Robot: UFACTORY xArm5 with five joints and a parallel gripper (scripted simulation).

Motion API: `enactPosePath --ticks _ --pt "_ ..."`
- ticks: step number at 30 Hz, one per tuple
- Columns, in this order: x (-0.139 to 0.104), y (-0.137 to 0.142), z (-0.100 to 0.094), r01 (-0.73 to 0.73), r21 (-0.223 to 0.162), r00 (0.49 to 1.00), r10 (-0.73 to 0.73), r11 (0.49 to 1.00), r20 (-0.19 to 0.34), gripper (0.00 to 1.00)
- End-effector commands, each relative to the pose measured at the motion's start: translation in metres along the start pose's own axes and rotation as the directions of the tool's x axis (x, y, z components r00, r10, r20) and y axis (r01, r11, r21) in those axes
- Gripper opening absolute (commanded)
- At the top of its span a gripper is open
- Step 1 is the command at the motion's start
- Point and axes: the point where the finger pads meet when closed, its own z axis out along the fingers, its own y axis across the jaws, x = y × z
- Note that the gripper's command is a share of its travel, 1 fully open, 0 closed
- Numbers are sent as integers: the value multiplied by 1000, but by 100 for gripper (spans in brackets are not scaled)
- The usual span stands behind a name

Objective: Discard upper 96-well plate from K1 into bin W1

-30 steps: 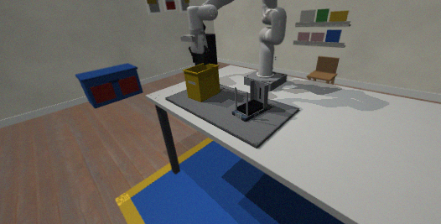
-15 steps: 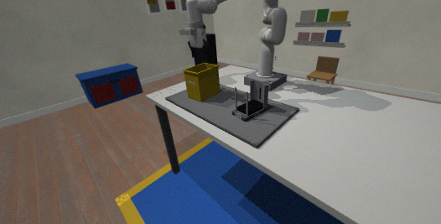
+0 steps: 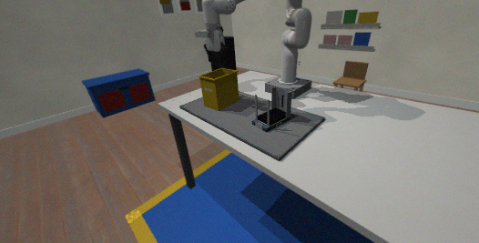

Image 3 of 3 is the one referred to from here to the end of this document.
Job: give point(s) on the yellow open-top bin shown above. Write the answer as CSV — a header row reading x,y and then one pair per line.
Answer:
x,y
219,88

